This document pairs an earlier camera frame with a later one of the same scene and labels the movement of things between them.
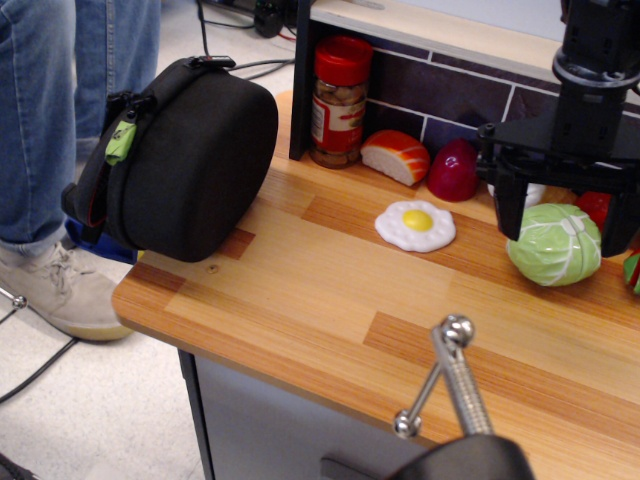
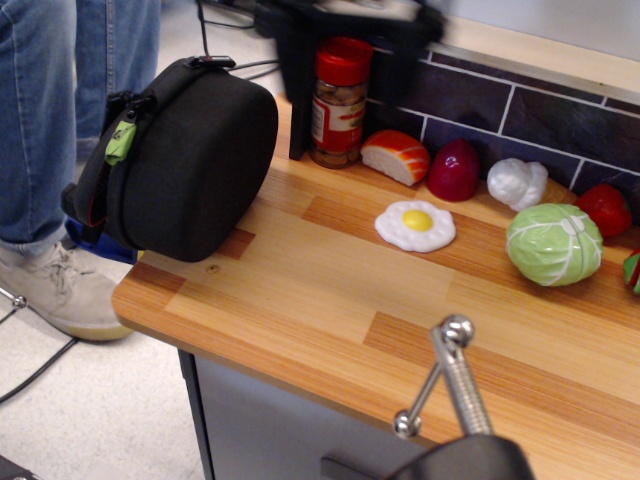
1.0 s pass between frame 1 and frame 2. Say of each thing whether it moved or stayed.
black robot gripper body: moved
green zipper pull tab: stayed
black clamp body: stayed
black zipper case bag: stayed
